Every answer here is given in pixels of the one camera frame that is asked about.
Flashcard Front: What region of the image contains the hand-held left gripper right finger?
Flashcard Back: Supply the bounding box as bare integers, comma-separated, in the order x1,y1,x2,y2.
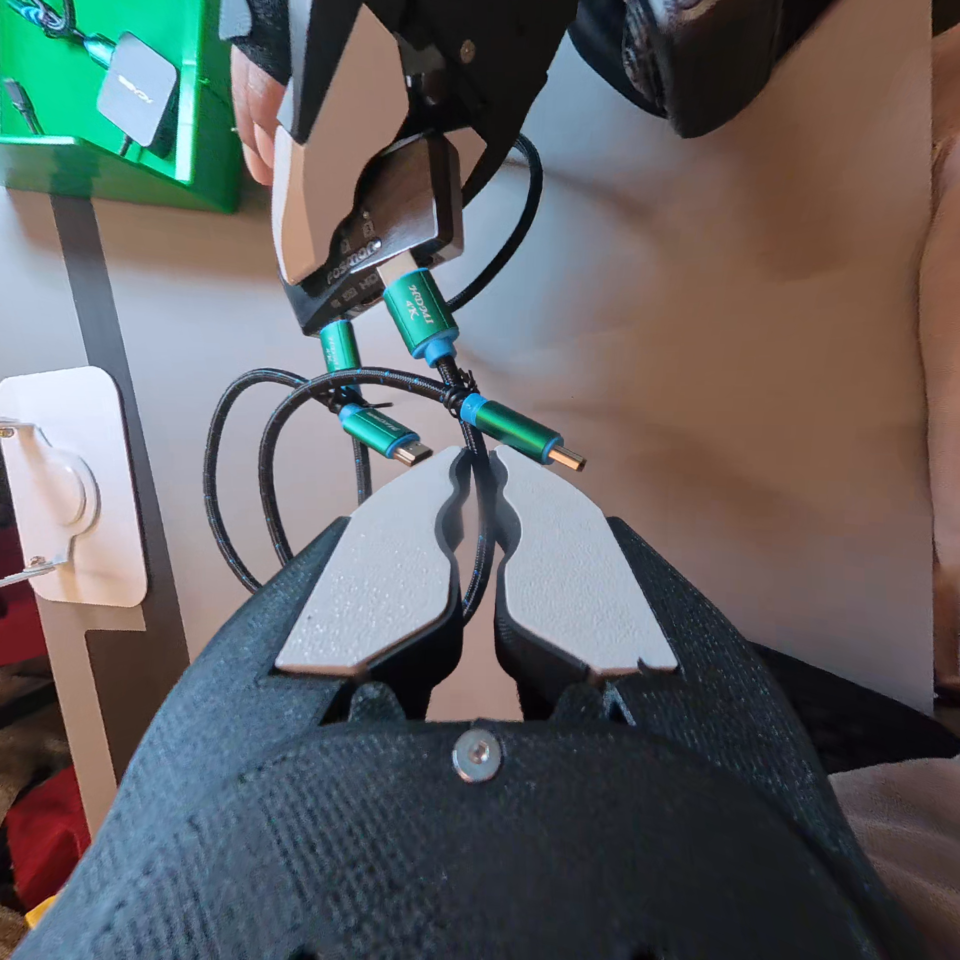
489,446,681,721

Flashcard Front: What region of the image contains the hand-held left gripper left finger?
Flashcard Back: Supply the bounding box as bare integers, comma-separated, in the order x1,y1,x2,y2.
274,444,474,719

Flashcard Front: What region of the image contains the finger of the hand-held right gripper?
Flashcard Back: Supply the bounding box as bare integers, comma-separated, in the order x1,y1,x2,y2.
448,126,520,205
270,3,411,286

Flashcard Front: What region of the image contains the green plastic bin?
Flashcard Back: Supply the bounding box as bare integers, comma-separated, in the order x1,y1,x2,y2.
0,0,243,215

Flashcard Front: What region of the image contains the small black adapter box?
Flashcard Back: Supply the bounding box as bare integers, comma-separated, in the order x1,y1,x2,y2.
96,31,181,151

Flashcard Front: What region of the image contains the white stand base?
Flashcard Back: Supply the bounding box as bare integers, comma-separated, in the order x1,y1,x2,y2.
0,366,147,609

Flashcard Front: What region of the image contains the red fabric bin white label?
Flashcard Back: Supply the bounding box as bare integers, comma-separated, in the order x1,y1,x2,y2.
0,765,91,912

